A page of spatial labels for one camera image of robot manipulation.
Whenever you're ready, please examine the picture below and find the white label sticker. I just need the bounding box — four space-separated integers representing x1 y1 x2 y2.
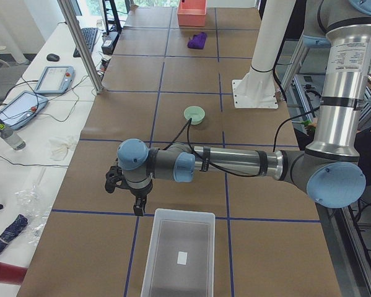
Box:
177 251 188 265

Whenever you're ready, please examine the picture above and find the black power box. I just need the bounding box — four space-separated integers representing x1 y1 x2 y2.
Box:
101 32 120 55

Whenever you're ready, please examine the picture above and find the clear plastic bin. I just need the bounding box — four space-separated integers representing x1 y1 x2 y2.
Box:
141 209 216 296

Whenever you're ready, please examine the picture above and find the teach pendant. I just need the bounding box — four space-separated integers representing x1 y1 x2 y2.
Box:
0 91 48 130
35 66 75 96

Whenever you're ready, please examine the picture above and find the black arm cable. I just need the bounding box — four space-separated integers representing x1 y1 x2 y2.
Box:
165 0 328 178

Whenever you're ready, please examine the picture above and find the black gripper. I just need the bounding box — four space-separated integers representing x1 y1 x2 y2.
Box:
130 185 151 216

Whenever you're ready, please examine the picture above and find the red cylinder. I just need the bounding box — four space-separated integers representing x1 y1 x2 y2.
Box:
0 262 28 285

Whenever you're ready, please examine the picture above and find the crumpled white tissue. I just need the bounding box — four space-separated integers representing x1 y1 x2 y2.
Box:
49 136 77 161

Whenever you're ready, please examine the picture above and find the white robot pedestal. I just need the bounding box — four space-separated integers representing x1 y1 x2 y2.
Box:
232 0 296 109

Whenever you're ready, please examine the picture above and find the black keyboard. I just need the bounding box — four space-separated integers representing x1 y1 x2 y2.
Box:
81 27 98 53

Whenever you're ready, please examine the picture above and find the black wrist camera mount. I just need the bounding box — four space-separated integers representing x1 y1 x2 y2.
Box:
105 165 128 194

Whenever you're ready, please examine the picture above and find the purple cloth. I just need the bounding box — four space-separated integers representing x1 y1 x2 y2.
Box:
187 32 207 50

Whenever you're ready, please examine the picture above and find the folded blue umbrella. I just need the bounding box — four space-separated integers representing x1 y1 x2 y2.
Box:
0 214 28 254

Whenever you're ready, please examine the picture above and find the far teach pendant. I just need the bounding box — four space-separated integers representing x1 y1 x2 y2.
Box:
35 66 75 96

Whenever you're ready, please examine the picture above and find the mint green bowl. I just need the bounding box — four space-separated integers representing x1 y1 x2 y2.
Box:
183 106 206 125

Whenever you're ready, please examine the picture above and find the black computer mouse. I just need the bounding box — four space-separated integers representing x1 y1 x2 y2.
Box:
46 53 60 62

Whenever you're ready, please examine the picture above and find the pink plastic bin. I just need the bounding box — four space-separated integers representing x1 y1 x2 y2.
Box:
177 0 207 27

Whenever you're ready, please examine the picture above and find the clear water bottle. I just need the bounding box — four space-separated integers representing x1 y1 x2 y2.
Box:
0 119 26 150

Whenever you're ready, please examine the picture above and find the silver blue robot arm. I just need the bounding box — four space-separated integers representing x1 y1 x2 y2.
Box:
105 1 371 216

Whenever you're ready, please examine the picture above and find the near teach pendant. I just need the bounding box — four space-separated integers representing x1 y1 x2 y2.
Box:
0 91 48 130

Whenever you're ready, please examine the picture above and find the aluminium frame post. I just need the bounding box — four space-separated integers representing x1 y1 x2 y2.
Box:
57 0 103 94

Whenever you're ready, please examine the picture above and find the crumpled clear plastic wrap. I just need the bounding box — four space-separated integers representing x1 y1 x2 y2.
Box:
15 167 53 247

